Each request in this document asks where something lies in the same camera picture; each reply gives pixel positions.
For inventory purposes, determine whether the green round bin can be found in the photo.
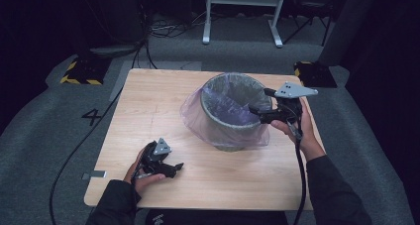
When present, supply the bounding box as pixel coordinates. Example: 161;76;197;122
199;71;273;153

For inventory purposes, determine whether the left hand-held gripper black cable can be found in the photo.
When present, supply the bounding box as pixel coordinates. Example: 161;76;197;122
131;141;158;185

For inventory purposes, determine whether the person's right hand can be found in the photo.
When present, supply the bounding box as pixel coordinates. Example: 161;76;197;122
269;97;327;163

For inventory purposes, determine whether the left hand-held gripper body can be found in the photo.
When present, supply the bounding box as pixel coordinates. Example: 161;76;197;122
141;137;175;179

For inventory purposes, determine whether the purple translucent plastic bag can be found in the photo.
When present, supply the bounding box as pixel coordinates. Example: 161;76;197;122
179;71;271;149

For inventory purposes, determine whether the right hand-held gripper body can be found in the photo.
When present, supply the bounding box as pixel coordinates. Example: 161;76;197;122
272;81;319;124

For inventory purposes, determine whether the person's left hand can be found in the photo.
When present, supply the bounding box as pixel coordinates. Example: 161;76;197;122
123;147;166;197

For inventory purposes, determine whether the long black floor cable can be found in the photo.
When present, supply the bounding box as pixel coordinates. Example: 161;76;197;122
49;87;124;225

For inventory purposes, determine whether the grey tape strip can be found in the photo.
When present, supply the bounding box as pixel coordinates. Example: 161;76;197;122
81;169;108;180

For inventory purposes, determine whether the grey slanted pillar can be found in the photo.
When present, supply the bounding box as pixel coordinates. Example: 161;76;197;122
317;0;381;67

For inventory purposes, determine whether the bundle of floor cables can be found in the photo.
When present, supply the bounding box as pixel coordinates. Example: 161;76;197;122
148;10;207;40

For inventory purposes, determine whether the right hand-held gripper black cable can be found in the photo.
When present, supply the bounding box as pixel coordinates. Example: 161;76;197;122
286;117;308;225

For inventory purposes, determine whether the hand-held gripper black cable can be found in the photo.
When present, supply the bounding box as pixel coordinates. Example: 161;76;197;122
286;117;308;225
131;141;158;185

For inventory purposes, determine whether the dark folding stand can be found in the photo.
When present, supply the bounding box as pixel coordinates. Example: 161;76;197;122
282;0;335;47

